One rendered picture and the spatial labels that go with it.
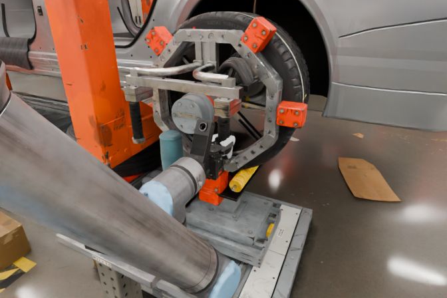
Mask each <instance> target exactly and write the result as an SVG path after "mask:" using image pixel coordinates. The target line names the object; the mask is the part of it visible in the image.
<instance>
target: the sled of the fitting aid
mask: <svg viewBox="0 0 447 298"><path fill-rule="evenodd" d="M198 195H199V192H198V193H197V194H196V195H195V196H194V197H193V198H192V199H191V200H190V201H189V202H188V203H187V204H186V205H185V209H186V208H187V207H188V206H189V205H190V204H191V203H192V201H193V200H194V199H195V198H196V197H197V196H198ZM280 220H281V209H279V208H275V207H272V209H271V211H270V213H269V215H268V217H267V219H266V221H265V223H264V225H263V227H262V229H261V231H260V233H259V235H258V237H257V239H256V241H255V243H254V245H250V244H248V243H245V242H242V241H239V240H237V239H234V238H231V237H228V236H226V235H222V234H220V233H217V232H214V231H212V230H209V229H206V228H204V227H200V226H198V225H195V224H192V223H189V222H186V224H187V228H188V229H189V230H190V231H191V232H193V233H194V234H196V235H197V236H198V237H200V238H201V239H203V240H204V241H206V242H208V243H209V244H210V245H212V246H213V247H214V248H216V249H217V250H218V251H219V252H221V253H222V254H224V255H227V256H230V257H232V258H235V259H238V260H240V261H243V262H245V263H248V264H250V265H253V266H255V267H258V268H260V267H261V264H262V262H263V259H264V257H265V254H266V253H267V250H268V248H269V245H270V243H271V240H272V239H273V236H274V234H275V231H276V229H277V227H278V225H279V222H280Z"/></svg>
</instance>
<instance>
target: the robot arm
mask: <svg viewBox="0 0 447 298"><path fill-rule="evenodd" d="M214 128H215V123H214V122H212V121H211V120H206V119H197V122H196V127H195V130H194V136H193V140H192V145H191V148H190V153H189V157H183V158H180V159H179V160H177V161H176V162H174V163H173V164H172V165H171V166H169V167H168V168H167V169H165V170H164V171H163V172H162V173H160V174H159V175H157V176H156V177H155V178H154V179H152V180H151V181H149V182H147V183H145V184H144V185H143V186H142V187H141V188H140V189H139V190H137V189H136V188H135V187H134V186H132V185H131V184H129V183H128V182H127V181H126V180H124V179H123V178H122V177H120V176H119V175H118V174H117V173H115V172H114V171H113V170H111V169H110V168H109V167H108V166H106V165H105V164H103V163H102V162H101V161H100V160H99V159H97V158H96V157H95V156H93V155H92V154H91V153H90V152H88V151H87V150H85V149H84V148H83V147H82V146H81V145H79V144H78V143H76V142H75V141H74V140H73V139H72V138H70V137H69V136H67V135H66V134H65V133H64V132H62V131H61V130H60V129H58V128H57V127H56V126H55V125H54V124H52V123H51V122H49V121H48V120H47V119H46V118H44V117H43V116H41V115H40V114H39V113H38V112H37V111H35V110H34V109H33V108H31V107H30V106H29V105H28V104H26V103H25V102H23V101H22V100H21V99H20V98H19V97H17V96H16V95H14V94H13V93H12V92H11V91H10V90H9V89H8V87H7V85H6V69H5V63H4V62H3V61H2V60H1V59H0V207H1V208H4V209H6V210H8V211H10V212H13V213H14V214H17V215H19V216H21V217H24V218H26V219H28V220H31V221H32V222H35V223H37V224H39V225H42V226H44V227H46V228H48V229H51V230H53V231H55V232H57V233H59V234H62V235H64V236H66V237H69V238H71V239H73V240H75V241H77V242H79V243H82V244H84V245H86V246H89V247H91V248H93V249H95V250H97V251H99V252H102V253H104V254H106V255H109V256H111V257H113V258H115V259H117V260H119V261H122V262H124V263H127V264H129V265H131V266H133V267H135V268H137V269H140V270H142V271H144V272H147V273H149V274H151V275H153V276H155V277H157V278H160V279H162V280H164V281H167V282H168V283H171V284H173V285H175V286H177V287H179V288H180V289H181V290H182V291H185V292H187V293H189V294H192V295H194V296H196V297H197V298H231V297H232V296H233V294H234V293H235V290H236V289H237V286H238V284H239V280H240V277H241V269H240V267H239V266H238V265H237V264H236V263H235V262H234V260H230V259H229V258H228V257H226V256H225V255H224V254H222V253H221V252H219V251H218V250H217V249H216V248H214V247H213V246H212V245H210V244H209V243H208V242H206V241H204V240H203V239H201V238H200V237H198V236H197V235H196V234H194V233H193V232H191V231H190V230H189V229H188V228H187V224H186V209H185V205H186V204H187V203H188V202H189V201H190V200H191V199H192V198H193V196H194V195H195V194H196V193H197V192H198V191H199V190H200V189H201V188H202V187H203V185H204V184H205V182H206V179H209V180H210V179H212V180H217V179H218V178H219V177H220V176H221V175H222V174H223V173H224V159H223V158H222V156H225V155H226V156H227V158H228V159H229V158H231V155H232V150H233V145H234V144H235V136H230V137H229V138H227V139H226V140H224V141H222V142H220V145H217V144H216V142H217V141H218V134H214ZM213 134H214V135H213ZM220 171H222V172H221V174H220V175H218V173H219V172H220Z"/></svg>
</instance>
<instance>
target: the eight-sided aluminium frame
mask: <svg viewBox="0 0 447 298"><path fill-rule="evenodd" d="M243 34H244V32H243V31H242V30H235V29H233V30H218V29H179V30H178V31H177V33H176V34H175V35H174V36H173V38H172V39H171V41H170V42H169V43H168V45H167V46H166V48H165V49H164V50H163V51H162V53H161V54H160V56H159V57H158V58H157V59H156V61H155V62H154V64H153V65H151V67H154V68H168V67H170V66H171V65H172V64H173V62H174V61H175V60H176V59H177V58H178V56H179V55H180V54H181V52H182V51H183V50H184V49H185V48H186V46H187V45H188V44H189V42H195V41H201V42H204V43H209V42H210V41H213V42H217V43H231V45H232V46H233V47H234V48H235V50H236V51H237V52H238V53H239V54H240V55H241V57H242V58H243V59H245V60H246V61H247V63H248V65H249V66H250V67H251V69H252V70H253V71H254V73H255V74H256V75H257V76H258V77H259V78H260V80H261V81H262V82H263V83H264V85H265V86H266V87H267V90H266V101H265V123H264V134H263V137H262V138H260V139H259V140H258V141H257V142H255V143H253V144H252V145H251V146H250V147H248V148H246V149H245V150H244V151H243V152H241V153H240V154H238V155H237V156H236V157H235V156H231V163H230V164H228V165H224V170H226V172H228V171H229V172H234V171H236V170H238V169H239V168H240V167H242V166H243V165H245V164H246V163H248V162H249V161H250V160H252V159H254V158H255V157H256V156H258V155H260V154H261V153H262V152H264V151H265V150H267V149H269V148H270V147H271V146H273V145H274V144H275V142H276V141H277V139H278V136H279V125H276V115H277V106H278V105H279V104H280V103H281V97H282V89H283V79H282V78H281V77H280V76H279V73H277V72H276V71H275V69H274V68H273V67H272V66H271V65H270V64H269V62H268V61H267V60H266V59H265V57H264V56H263V55H262V54H261V53H260V52H258V53H254V52H253V51H252V50H251V49H250V48H249V47H248V46H246V45H245V44H244V43H243V42H241V37H242V36H243ZM152 107H153V117H154V121H155V123H156V124H157V126H158V127H159V128H160V129H161V130H162V132H165V131H167V130H176V131H178V132H180V133H181V134H182V145H183V153H184V157H189V153H190V148H191V145H192V142H191V141H190V139H189V138H188V137H187V136H186V135H185V134H184V132H182V131H181V130H180V129H179V128H178V127H177V126H176V125H175V123H174V121H173V119H172V118H171V116H170V115H169V108H168V91H167V90H166V89H161V88H153V96H152Z"/></svg>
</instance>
